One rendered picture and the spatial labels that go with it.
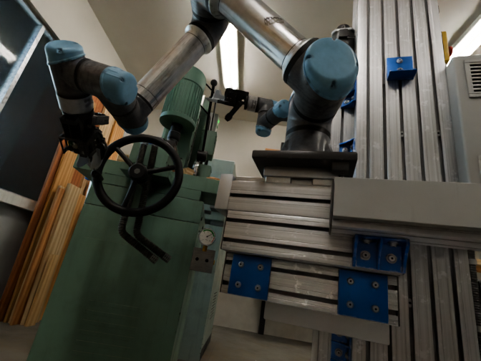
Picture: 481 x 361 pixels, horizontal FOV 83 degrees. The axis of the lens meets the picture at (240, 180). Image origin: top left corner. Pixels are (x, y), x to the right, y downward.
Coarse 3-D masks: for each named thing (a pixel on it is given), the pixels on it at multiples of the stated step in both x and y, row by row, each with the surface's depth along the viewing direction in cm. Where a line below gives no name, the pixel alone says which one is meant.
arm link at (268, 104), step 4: (260, 100) 130; (264, 100) 130; (268, 100) 131; (272, 100) 131; (260, 104) 130; (264, 104) 130; (268, 104) 130; (272, 104) 130; (256, 108) 131; (260, 108) 131; (264, 108) 129; (268, 108) 129
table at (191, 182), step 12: (84, 168) 106; (108, 168) 107; (120, 168) 98; (156, 180) 105; (168, 180) 103; (192, 180) 110; (204, 180) 110; (216, 180) 111; (204, 192) 110; (216, 192) 109
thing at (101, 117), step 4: (96, 112) 80; (100, 112) 80; (92, 116) 72; (96, 116) 74; (100, 116) 76; (104, 116) 78; (108, 116) 81; (92, 120) 72; (96, 120) 74; (100, 120) 76; (104, 120) 78; (108, 120) 81; (88, 124) 71; (92, 124) 72; (96, 124) 74; (100, 124) 77; (104, 124) 79
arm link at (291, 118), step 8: (288, 104) 76; (288, 112) 73; (296, 112) 67; (288, 120) 72; (296, 120) 69; (304, 120) 67; (312, 120) 66; (320, 120) 65; (328, 120) 67; (288, 128) 70; (328, 128) 68
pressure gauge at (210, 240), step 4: (204, 228) 98; (208, 228) 98; (200, 232) 97; (204, 232) 98; (208, 232) 98; (212, 232) 98; (200, 236) 97; (204, 236) 97; (208, 236) 97; (212, 236) 97; (200, 240) 97; (204, 240) 97; (208, 240) 97; (212, 240) 97; (204, 244) 96; (208, 244) 96; (204, 248) 98
